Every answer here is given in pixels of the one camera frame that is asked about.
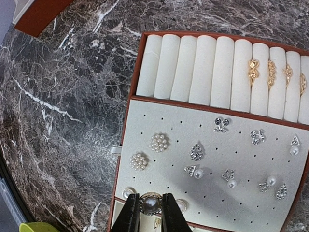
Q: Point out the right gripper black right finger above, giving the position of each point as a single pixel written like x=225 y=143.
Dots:
x=172 y=219

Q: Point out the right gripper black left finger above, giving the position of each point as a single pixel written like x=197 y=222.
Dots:
x=129 y=217

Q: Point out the small pearl earring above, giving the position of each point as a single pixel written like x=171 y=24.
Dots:
x=150 y=203

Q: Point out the brown ring earring tray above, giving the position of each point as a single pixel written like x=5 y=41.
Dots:
x=221 y=122

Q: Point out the brown wooden jewelry box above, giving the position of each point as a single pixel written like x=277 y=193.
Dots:
x=33 y=16

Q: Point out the green bowl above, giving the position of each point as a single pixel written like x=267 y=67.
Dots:
x=37 y=227

